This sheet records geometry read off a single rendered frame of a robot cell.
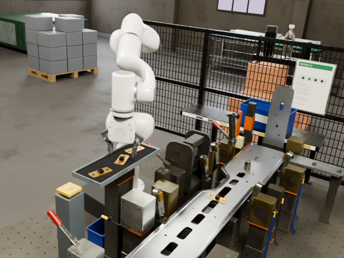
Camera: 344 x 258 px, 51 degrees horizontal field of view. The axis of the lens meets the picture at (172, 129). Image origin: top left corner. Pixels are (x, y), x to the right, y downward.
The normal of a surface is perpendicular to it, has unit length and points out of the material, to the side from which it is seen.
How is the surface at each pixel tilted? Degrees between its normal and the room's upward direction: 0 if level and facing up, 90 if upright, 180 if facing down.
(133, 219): 90
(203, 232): 0
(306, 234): 0
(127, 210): 90
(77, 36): 90
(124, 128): 89
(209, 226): 0
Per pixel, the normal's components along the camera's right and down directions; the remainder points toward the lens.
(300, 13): -0.60, 0.26
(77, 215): 0.85, 0.25
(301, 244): 0.07, -0.93
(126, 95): 0.12, 0.40
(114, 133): -0.24, 0.34
